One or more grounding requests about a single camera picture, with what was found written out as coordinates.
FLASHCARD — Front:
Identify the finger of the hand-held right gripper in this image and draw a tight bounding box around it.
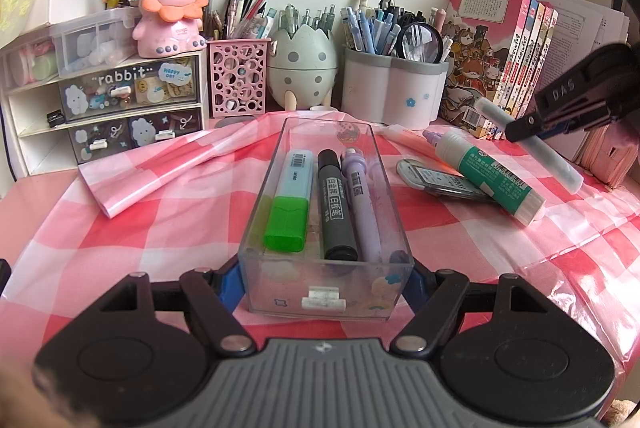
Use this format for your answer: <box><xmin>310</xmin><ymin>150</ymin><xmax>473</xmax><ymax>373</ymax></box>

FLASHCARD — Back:
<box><xmin>505</xmin><ymin>95</ymin><xmax>601</xmax><ymax>143</ymax></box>
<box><xmin>537</xmin><ymin>107</ymin><xmax>621</xmax><ymax>140</ymax></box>

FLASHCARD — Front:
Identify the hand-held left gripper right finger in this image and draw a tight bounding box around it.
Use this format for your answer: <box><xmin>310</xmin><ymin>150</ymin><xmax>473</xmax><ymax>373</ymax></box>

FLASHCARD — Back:
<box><xmin>390</xmin><ymin>264</ymin><xmax>544</xmax><ymax>356</ymax></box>

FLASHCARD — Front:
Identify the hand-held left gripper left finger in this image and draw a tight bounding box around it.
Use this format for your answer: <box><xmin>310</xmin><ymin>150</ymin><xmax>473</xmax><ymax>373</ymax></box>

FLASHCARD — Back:
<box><xmin>95</xmin><ymin>258</ymin><xmax>256</xmax><ymax>356</ymax></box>

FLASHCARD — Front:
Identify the light blue highlighter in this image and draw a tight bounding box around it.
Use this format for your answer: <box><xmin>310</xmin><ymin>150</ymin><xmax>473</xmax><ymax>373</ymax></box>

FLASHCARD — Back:
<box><xmin>472</xmin><ymin>97</ymin><xmax>585</xmax><ymax>195</ymax></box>

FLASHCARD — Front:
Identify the clear plastic drawer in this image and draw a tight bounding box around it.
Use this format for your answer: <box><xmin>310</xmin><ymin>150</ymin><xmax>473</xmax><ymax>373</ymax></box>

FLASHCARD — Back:
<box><xmin>237</xmin><ymin>117</ymin><xmax>416</xmax><ymax>322</ymax></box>

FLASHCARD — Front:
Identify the green label glue stick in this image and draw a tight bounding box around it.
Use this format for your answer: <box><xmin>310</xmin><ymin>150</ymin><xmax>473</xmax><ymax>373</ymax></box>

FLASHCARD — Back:
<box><xmin>434</xmin><ymin>129</ymin><xmax>547</xmax><ymax>228</ymax></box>

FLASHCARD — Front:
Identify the green cap highlighter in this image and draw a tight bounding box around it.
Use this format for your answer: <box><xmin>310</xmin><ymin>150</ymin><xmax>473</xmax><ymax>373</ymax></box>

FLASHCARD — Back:
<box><xmin>263</xmin><ymin>149</ymin><xmax>314</xmax><ymax>253</ymax></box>

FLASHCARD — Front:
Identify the purple cap pen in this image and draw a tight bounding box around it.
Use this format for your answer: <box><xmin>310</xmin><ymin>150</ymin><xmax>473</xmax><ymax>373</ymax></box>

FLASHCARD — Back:
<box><xmin>341</xmin><ymin>147</ymin><xmax>384</xmax><ymax>263</ymax></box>

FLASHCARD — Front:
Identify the dark pencil lead case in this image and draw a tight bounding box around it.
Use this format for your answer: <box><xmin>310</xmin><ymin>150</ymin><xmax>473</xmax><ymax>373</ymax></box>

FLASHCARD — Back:
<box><xmin>396</xmin><ymin>158</ymin><xmax>494</xmax><ymax>204</ymax></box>

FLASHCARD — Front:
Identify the black marker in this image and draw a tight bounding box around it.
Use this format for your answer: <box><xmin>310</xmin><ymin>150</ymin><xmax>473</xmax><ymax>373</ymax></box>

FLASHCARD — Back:
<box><xmin>317</xmin><ymin>149</ymin><xmax>359</xmax><ymax>262</ymax></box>

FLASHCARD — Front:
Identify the stack of white printed papers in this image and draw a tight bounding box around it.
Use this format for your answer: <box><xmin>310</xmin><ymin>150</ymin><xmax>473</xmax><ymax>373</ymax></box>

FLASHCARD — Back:
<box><xmin>532</xmin><ymin>0</ymin><xmax>632</xmax><ymax>164</ymax></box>

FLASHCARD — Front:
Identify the pink striped pencil bag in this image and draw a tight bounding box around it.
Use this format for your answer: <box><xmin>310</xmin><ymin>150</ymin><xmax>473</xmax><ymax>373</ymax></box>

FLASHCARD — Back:
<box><xmin>570</xmin><ymin>123</ymin><xmax>636</xmax><ymax>189</ymax></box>

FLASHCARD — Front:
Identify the pink spine comic book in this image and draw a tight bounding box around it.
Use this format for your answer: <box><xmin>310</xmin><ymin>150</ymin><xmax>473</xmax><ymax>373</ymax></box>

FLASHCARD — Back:
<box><xmin>517</xmin><ymin>4</ymin><xmax>553</xmax><ymax>116</ymax></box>
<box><xmin>440</xmin><ymin>0</ymin><xmax>534</xmax><ymax>142</ymax></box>
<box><xmin>505</xmin><ymin>0</ymin><xmax>544</xmax><ymax>124</ymax></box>
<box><xmin>525</xmin><ymin>8</ymin><xmax>559</xmax><ymax>111</ymax></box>

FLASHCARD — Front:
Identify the pink checkered tablecloth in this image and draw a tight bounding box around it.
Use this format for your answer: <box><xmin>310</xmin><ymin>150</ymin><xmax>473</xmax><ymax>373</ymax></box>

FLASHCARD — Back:
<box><xmin>0</xmin><ymin>110</ymin><xmax>640</xmax><ymax>409</ymax></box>

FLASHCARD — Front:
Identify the black magnifying glass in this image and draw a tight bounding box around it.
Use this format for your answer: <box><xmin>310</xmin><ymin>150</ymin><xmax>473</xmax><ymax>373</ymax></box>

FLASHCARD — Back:
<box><xmin>397</xmin><ymin>22</ymin><xmax>445</xmax><ymax>64</ymax></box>

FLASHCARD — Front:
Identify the white flower pen holder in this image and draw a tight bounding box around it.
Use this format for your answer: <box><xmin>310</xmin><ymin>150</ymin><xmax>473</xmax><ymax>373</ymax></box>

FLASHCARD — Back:
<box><xmin>342</xmin><ymin>45</ymin><xmax>450</xmax><ymax>132</ymax></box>

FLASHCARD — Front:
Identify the small cloud print drawer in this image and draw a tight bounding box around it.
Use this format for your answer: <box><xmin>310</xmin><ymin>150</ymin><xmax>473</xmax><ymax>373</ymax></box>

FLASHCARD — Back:
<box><xmin>67</xmin><ymin>120</ymin><xmax>132</xmax><ymax>167</ymax></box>
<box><xmin>127</xmin><ymin>108</ymin><xmax>205</xmax><ymax>147</ymax></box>

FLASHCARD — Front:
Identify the bunch of blue pens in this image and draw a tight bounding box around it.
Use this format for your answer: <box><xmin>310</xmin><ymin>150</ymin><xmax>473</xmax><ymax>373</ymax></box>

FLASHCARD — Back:
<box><xmin>340</xmin><ymin>0</ymin><xmax>451</xmax><ymax>59</ymax></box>

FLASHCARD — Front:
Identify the pink lattice pen holder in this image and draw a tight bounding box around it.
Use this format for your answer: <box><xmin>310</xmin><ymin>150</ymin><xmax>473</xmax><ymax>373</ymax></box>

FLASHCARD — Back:
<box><xmin>207</xmin><ymin>38</ymin><xmax>272</xmax><ymax>119</ymax></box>

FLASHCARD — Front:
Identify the wide cloud print drawer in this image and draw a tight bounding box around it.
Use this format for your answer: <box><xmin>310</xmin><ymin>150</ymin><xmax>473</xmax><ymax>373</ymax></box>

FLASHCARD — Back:
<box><xmin>57</xmin><ymin>55</ymin><xmax>199</xmax><ymax>117</ymax></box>

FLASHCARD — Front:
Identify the green egg pen holder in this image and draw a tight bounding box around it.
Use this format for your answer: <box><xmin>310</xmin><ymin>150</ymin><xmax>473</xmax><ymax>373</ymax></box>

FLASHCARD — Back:
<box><xmin>266</xmin><ymin>25</ymin><xmax>341</xmax><ymax>112</ymax></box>

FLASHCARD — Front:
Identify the bunch of green pens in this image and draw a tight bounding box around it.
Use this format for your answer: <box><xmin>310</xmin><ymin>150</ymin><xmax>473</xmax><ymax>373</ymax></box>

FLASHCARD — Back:
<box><xmin>277</xmin><ymin>4</ymin><xmax>341</xmax><ymax>42</ymax></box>

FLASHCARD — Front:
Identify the white desktop drawer organizer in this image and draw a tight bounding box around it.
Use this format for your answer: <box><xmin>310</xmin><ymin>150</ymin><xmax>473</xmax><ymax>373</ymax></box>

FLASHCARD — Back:
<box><xmin>0</xmin><ymin>43</ymin><xmax>211</xmax><ymax>182</ymax></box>

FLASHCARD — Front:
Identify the bunch of assorted pens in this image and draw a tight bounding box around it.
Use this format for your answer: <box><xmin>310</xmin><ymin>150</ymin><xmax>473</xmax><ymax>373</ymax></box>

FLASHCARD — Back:
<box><xmin>210</xmin><ymin>0</ymin><xmax>279</xmax><ymax>43</ymax></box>

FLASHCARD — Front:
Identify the clear lidded storage box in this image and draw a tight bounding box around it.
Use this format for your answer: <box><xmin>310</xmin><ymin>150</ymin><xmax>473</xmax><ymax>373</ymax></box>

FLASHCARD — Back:
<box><xmin>50</xmin><ymin>8</ymin><xmax>144</xmax><ymax>77</ymax></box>

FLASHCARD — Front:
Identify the clear box with tape rolls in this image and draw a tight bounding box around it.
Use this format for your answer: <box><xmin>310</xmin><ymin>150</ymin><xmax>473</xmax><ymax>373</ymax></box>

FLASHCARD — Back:
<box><xmin>0</xmin><ymin>35</ymin><xmax>61</xmax><ymax>89</ymax></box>

